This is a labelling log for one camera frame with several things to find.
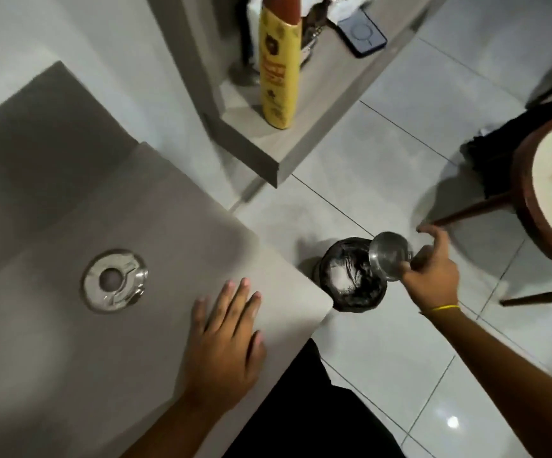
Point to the yellow spray can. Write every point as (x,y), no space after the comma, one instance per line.
(280,61)

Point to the white crumpled cloth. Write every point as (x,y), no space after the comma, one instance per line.
(340,2)

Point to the dark blue smartphone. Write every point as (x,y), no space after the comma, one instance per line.
(362,32)

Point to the person's right forearm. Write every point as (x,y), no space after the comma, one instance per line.
(505,386)

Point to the clear glass ashtray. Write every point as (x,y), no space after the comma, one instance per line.
(388,255)

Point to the round wooden marble-top table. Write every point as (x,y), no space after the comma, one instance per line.
(550,185)

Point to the person's black clothing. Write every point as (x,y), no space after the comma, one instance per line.
(304,410)

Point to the grey shelf unit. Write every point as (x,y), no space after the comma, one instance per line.
(314,104)

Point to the person's left thumb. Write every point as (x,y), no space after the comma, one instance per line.
(258,351)

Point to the person's right thumb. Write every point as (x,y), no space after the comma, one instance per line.
(412,267)

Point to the yellow wristband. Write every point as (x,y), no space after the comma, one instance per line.
(440,308)

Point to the person's left little finger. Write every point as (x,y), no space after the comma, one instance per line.
(199,313)

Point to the dark metal keys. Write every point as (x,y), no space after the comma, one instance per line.
(315,26)

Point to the round metal table grommet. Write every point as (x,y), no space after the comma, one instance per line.
(114,281)

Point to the person's left middle finger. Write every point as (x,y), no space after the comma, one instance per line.
(238,302)

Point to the person's right hand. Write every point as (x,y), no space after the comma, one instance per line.
(432,281)

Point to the person's left hand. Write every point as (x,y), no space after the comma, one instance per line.
(221,362)

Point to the black lined trash bin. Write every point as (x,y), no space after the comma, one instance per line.
(347,281)

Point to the person's left forearm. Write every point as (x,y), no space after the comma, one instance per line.
(171,431)

